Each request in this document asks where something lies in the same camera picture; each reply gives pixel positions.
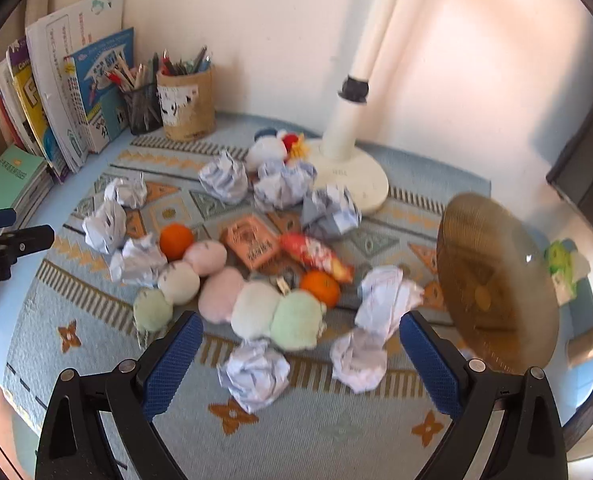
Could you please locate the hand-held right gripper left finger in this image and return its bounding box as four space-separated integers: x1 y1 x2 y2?
35 310 205 480

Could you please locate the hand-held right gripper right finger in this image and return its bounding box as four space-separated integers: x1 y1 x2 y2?
399 310 571 480

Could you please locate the paper ball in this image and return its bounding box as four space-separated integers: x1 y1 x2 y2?
109 234 168 288
330 329 402 393
82 199 128 255
355 265 425 338
301 185 363 238
217 340 291 414
253 160 317 209
199 150 250 206
104 174 148 208

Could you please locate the large three-ball plush dango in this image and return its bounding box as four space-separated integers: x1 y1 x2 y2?
197 266 327 352

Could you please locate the round woven basket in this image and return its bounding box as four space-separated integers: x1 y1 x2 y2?
437 192 561 375

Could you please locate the orange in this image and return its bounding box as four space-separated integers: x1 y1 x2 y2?
159 223 196 261
300 271 341 308

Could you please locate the pink card box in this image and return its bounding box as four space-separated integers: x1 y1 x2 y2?
220 214 282 271

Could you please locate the white plush duck toy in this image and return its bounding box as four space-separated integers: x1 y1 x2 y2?
245 128 310 171

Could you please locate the stack of green notebooks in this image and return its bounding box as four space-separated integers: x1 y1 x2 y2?
0 145 52 323

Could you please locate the patterned table mat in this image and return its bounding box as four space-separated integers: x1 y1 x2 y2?
4 130 492 480

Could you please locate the row of books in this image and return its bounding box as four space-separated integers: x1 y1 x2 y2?
0 0 137 186

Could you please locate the red snack packet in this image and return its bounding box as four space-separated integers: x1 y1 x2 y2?
279 232 355 283

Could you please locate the green toy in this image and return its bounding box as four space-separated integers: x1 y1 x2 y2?
544 240 591 303

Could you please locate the black mesh pen holder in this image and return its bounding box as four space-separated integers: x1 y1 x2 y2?
119 82 164 136

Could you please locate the bundle of pencils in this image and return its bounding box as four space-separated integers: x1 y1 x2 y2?
104 52 160 93

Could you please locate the white pole stand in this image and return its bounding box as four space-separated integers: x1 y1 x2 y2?
307 0 412 213

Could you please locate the bundle of pens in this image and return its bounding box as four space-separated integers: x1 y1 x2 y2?
159 46 213 77

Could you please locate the dark furniture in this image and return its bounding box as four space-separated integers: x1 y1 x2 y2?
547 80 593 241

